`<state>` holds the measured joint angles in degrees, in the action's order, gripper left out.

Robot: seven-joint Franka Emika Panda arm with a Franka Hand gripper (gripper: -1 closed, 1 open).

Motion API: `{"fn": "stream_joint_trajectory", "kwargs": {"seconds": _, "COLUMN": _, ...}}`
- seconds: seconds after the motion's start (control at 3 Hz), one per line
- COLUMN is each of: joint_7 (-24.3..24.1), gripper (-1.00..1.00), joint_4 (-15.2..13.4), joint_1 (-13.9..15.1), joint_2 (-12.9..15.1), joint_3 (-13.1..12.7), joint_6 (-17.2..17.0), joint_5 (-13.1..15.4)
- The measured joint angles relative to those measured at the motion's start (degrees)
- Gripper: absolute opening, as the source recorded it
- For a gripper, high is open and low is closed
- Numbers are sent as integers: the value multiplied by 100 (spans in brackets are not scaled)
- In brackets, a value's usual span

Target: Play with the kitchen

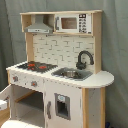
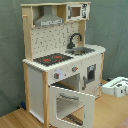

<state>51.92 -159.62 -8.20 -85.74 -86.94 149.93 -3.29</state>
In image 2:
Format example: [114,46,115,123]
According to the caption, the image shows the white oven door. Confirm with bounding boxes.
[49,86,95,128]

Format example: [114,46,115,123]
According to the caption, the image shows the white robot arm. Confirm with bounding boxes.
[101,77,128,97]

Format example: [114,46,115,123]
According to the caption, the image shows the wooden toy kitchen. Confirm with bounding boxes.
[22,2,105,128]

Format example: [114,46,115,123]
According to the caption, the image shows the right red oven knob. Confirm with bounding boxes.
[71,66,79,73]

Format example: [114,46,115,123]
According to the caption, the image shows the red oven knob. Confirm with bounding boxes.
[54,73,60,79]
[71,66,79,73]

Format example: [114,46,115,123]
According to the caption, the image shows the left red oven knob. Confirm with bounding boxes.
[54,73,60,79]

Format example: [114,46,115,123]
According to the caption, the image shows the black stovetop red burners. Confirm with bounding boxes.
[34,53,71,66]

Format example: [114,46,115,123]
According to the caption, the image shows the black toy faucet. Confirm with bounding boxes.
[67,33,83,49]

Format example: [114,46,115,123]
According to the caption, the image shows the grey toy sink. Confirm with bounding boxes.
[65,47,95,56]

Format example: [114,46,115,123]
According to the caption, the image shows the white cabinet door grey dispenser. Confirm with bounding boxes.
[80,55,102,98]

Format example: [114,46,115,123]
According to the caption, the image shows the grey range hood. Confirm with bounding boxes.
[35,5,64,27]

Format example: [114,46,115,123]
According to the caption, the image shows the toy microwave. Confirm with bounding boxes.
[66,3,90,21]

